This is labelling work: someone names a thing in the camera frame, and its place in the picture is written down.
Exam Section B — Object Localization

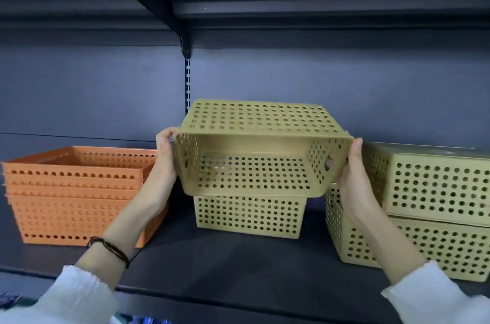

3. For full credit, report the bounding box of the blue patterned packet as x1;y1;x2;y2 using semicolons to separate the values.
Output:
0;291;21;310
117;311;174;324

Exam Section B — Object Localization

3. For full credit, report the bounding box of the person's left forearm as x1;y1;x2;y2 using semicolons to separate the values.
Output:
0;181;176;324

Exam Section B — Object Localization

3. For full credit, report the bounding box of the person's right hand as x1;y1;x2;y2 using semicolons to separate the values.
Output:
338;138;380;222

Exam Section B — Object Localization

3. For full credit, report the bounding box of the dark metal shelf board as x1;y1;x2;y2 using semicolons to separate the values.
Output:
0;132;490;324

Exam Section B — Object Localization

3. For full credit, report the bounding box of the person's left hand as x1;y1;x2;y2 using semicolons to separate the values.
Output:
147;127;181;206

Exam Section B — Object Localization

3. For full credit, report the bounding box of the black shelf bracket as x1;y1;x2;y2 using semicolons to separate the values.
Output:
77;0;192;59

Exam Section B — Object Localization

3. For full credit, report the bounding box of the slotted metal shelf upright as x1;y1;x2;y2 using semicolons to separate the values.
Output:
185;55;191;116

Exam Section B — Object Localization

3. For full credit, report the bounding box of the black hair tie bracelet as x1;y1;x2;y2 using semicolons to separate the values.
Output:
87;236;131;269

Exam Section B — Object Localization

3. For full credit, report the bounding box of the person's right forearm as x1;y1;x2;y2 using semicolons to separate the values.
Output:
343;203;490;324

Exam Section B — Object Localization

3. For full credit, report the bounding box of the orange perforated plastic basket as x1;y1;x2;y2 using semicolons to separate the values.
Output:
3;173;154;188
5;192;169;248
4;183;147;197
1;146;158;180

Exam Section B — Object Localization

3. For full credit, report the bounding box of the yellow perforated plastic basket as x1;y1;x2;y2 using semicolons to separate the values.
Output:
325;182;490;283
172;99;355;198
361;142;490;228
193;194;308;240

